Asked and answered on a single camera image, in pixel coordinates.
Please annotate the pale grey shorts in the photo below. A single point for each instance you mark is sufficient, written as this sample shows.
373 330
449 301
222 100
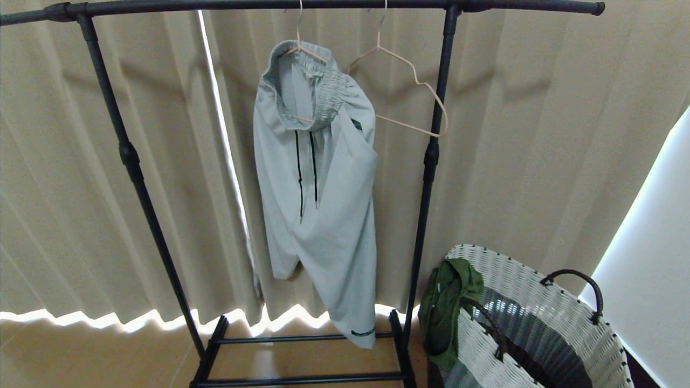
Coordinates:
334 242

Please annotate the pink clothes hanger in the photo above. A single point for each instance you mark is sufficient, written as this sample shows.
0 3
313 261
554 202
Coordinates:
315 56
409 126

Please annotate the white laundry basket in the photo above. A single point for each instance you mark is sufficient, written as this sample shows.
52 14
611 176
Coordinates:
517 280

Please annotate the green garment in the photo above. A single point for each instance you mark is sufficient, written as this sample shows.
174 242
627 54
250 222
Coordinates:
444 318

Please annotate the black clothes rack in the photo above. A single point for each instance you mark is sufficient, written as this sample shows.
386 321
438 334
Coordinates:
269 5

